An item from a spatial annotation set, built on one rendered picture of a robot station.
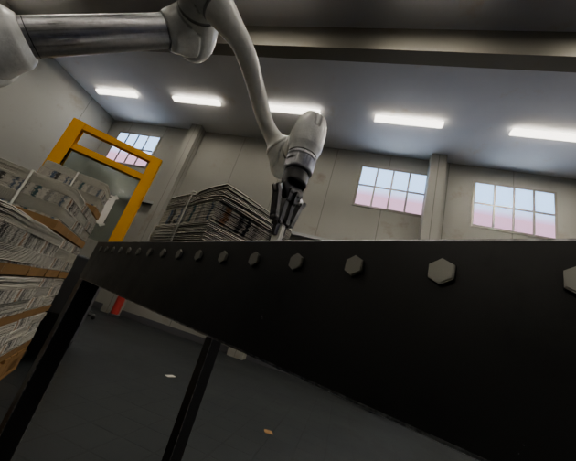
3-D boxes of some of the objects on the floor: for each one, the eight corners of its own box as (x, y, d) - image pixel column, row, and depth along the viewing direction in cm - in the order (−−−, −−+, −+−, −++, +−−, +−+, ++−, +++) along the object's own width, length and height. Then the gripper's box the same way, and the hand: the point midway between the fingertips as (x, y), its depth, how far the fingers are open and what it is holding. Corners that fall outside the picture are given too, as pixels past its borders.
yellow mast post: (-77, 340, 181) (73, 117, 240) (-69, 338, 188) (75, 122, 248) (-58, 344, 184) (86, 123, 244) (-50, 341, 192) (87, 127, 251)
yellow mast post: (44, 362, 206) (153, 155, 266) (47, 359, 214) (152, 159, 273) (58, 365, 210) (162, 160, 269) (60, 362, 218) (161, 163, 277)
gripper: (301, 187, 89) (279, 257, 81) (272, 163, 81) (246, 239, 73) (319, 183, 84) (298, 258, 76) (292, 157, 76) (265, 239, 68)
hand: (276, 236), depth 76 cm, fingers closed
